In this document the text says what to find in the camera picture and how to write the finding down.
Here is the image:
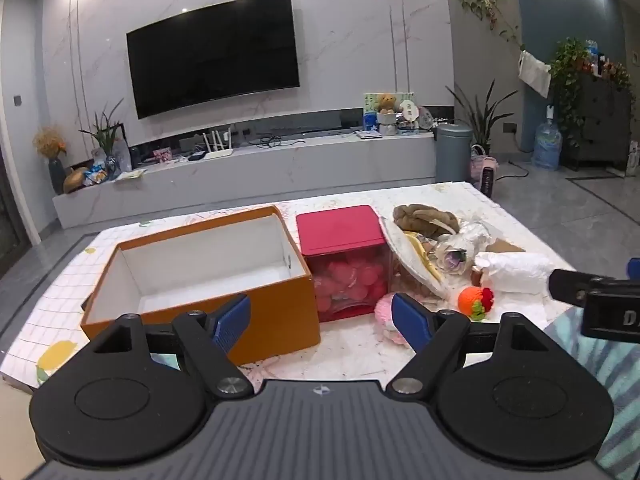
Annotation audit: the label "white router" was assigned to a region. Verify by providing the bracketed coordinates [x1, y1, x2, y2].
[202, 130, 235, 160]

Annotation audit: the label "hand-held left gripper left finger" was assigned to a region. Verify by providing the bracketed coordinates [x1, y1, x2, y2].
[89, 294, 256, 401]

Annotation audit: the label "orange cardboard box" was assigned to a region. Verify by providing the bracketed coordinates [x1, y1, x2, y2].
[80, 205, 321, 367]

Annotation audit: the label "blue water jug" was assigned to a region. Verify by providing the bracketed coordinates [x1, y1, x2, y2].
[532, 117, 564, 171]

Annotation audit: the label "orange knitted fruit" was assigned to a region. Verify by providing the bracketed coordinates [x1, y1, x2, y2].
[457, 286, 495, 320]

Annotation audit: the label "wall vine with flowers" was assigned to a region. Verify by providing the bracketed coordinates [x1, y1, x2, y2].
[457, 0, 524, 47]

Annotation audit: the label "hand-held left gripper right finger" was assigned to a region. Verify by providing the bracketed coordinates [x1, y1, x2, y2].
[385, 292, 551, 399]

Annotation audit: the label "trailing pothos plant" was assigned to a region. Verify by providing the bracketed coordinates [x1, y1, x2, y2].
[548, 37, 592, 147]

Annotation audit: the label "brown loofah sponge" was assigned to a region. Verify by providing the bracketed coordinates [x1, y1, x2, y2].
[392, 203, 460, 239]

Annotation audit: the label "black flat television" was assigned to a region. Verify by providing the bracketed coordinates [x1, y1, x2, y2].
[126, 0, 301, 120]

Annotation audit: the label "clear box with red lid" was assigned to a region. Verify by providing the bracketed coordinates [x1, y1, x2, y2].
[296, 205, 394, 323]

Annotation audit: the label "dark drawer cabinet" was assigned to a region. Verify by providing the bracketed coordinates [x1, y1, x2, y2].
[565, 72, 634, 172]

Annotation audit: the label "teal striped blanket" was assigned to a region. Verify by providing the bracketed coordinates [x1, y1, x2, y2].
[542, 305, 640, 480]

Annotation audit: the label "green printed gift box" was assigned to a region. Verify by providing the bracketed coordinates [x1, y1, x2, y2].
[363, 91, 416, 133]

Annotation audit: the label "potted snake plant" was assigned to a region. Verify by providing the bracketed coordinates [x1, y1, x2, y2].
[446, 80, 519, 157]

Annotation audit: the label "pink lace tablecloth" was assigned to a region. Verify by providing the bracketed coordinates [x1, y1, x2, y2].
[235, 180, 577, 396]

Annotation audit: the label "grey marble television cabinet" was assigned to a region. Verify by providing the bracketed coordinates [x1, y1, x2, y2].
[52, 131, 437, 229]

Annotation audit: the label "crumpled silver plastic bag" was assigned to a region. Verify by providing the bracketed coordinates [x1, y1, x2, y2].
[434, 220, 502, 277]

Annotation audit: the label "dark glass door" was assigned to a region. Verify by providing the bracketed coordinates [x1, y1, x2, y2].
[0, 150, 32, 263]

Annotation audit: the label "green plant in glass vase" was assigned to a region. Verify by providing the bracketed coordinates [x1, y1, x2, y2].
[79, 99, 126, 177]

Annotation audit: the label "snack packets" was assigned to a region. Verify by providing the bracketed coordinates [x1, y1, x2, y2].
[84, 162, 110, 187]

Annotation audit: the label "clear plastic bag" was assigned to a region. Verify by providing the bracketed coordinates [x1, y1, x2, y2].
[114, 138, 133, 173]

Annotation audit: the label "white grid tablecloth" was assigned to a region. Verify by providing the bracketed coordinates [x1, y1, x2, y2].
[0, 187, 281, 391]

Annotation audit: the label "pink knitted toy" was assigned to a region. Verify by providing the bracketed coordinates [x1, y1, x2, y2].
[374, 294, 409, 346]

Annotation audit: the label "golden brown gourd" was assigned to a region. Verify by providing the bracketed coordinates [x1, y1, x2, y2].
[63, 166, 91, 194]

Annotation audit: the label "pink space heater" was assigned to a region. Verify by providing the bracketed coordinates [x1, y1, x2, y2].
[470, 145, 501, 199]

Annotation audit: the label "brown cardboard piece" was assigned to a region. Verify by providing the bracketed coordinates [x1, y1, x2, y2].
[487, 237, 526, 256]

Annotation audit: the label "black cables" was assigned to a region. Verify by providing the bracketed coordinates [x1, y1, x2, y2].
[250, 133, 307, 150]

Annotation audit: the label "grey round trash bin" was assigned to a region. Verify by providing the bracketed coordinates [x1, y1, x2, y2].
[436, 122, 474, 184]

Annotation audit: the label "dried flowers in dark vase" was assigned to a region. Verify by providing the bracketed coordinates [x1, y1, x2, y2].
[32, 126, 68, 195]

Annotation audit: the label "white hanging bag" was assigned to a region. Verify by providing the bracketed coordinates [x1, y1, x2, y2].
[517, 50, 553, 100]

